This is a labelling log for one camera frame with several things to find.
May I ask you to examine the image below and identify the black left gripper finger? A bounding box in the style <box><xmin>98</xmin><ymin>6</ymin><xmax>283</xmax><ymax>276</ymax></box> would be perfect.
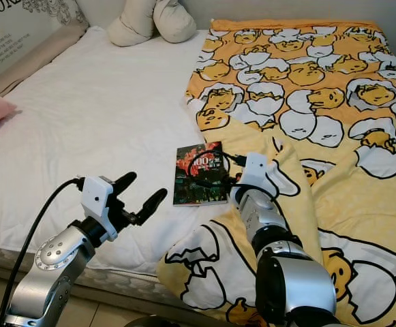
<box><xmin>112</xmin><ymin>171</ymin><xmax>138</xmax><ymax>196</ymax></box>
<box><xmin>135</xmin><ymin>188</ymin><xmax>168</xmax><ymax>227</ymax></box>

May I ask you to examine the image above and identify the dark red cover book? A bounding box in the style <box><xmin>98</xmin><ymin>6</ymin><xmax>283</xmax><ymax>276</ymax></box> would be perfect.
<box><xmin>173</xmin><ymin>140</ymin><xmax>229</xmax><ymax>207</ymax></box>

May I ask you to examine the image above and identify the yellow cartoon egg blanket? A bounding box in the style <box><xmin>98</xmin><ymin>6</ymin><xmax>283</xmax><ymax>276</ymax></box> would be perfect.
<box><xmin>155</xmin><ymin>18</ymin><xmax>396</xmax><ymax>327</ymax></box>

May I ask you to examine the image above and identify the white bed sheet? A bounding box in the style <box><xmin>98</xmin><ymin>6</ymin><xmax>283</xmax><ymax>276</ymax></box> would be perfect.
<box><xmin>0</xmin><ymin>26</ymin><xmax>236</xmax><ymax>279</ymax></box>

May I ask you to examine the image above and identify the grey paisley printed headboard cover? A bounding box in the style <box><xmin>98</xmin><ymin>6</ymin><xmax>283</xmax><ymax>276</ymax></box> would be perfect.
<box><xmin>0</xmin><ymin>0</ymin><xmax>89</xmax><ymax>77</ymax></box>

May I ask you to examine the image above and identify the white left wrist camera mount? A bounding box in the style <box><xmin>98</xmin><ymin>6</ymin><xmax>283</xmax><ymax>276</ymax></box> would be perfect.
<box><xmin>80</xmin><ymin>175</ymin><xmax>125</xmax><ymax>243</ymax></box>

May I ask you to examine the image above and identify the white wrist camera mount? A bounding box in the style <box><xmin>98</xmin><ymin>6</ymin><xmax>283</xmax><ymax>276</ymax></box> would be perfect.
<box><xmin>236</xmin><ymin>152</ymin><xmax>273</xmax><ymax>206</ymax></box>
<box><xmin>80</xmin><ymin>175</ymin><xmax>125</xmax><ymax>243</ymax></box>

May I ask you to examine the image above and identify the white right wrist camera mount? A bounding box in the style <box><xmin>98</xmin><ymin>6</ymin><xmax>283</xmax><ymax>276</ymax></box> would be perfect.
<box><xmin>236</xmin><ymin>152</ymin><xmax>273</xmax><ymax>206</ymax></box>

